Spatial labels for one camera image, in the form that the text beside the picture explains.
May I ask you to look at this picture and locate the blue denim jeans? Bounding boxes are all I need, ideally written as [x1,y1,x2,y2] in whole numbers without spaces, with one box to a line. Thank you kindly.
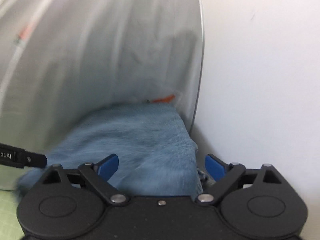
[16,103,209,198]

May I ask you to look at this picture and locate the green grid cutting mat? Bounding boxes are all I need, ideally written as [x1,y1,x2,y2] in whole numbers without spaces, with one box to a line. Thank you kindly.
[0,190,24,240]

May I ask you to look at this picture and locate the grey carrot print storage bag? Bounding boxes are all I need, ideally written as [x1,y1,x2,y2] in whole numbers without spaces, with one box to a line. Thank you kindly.
[0,0,206,190]

